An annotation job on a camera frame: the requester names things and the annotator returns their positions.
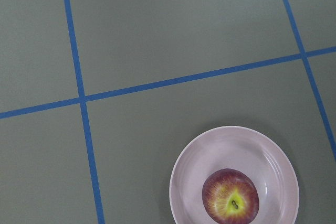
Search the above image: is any brown paper table cover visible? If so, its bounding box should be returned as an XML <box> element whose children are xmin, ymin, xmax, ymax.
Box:
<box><xmin>1</xmin><ymin>0</ymin><xmax>335</xmax><ymax>223</ymax></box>

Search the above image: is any pink plate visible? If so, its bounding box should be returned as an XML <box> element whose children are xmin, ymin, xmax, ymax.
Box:
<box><xmin>169</xmin><ymin>126</ymin><xmax>299</xmax><ymax>223</ymax></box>

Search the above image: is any red yellow apple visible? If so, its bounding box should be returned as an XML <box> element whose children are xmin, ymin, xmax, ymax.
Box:
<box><xmin>202</xmin><ymin>168</ymin><xmax>259</xmax><ymax>223</ymax></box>

